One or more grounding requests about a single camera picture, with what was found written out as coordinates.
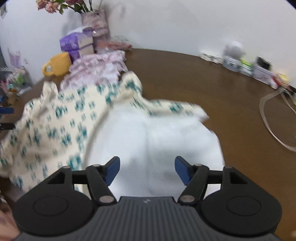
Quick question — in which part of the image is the cream green-flower garment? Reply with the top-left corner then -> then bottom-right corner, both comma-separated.
1,72 -> 224,198

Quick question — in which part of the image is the yellow ceramic mug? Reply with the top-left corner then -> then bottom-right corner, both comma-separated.
42,52 -> 72,77

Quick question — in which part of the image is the purple tissue pack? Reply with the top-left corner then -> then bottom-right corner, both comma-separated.
60,26 -> 94,62

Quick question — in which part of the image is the pink floral garment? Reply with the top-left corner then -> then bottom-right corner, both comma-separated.
60,50 -> 128,91

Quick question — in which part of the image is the white power strip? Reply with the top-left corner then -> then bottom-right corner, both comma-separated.
199,52 -> 223,64

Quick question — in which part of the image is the white tin box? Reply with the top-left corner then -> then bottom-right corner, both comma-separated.
252,63 -> 273,85

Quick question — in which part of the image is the dried rose bouquet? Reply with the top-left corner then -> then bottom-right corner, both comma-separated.
36,0 -> 103,15

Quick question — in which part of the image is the pink marbled vase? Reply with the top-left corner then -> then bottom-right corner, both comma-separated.
81,9 -> 109,49

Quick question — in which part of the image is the white astronaut figurine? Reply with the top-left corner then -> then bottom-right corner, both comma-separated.
222,41 -> 245,72

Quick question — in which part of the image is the plastic snack bag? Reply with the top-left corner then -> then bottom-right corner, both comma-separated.
93,36 -> 132,52

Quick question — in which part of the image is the black small device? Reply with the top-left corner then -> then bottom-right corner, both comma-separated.
255,56 -> 272,71

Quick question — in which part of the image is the white charging cable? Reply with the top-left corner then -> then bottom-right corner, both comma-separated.
259,87 -> 296,153

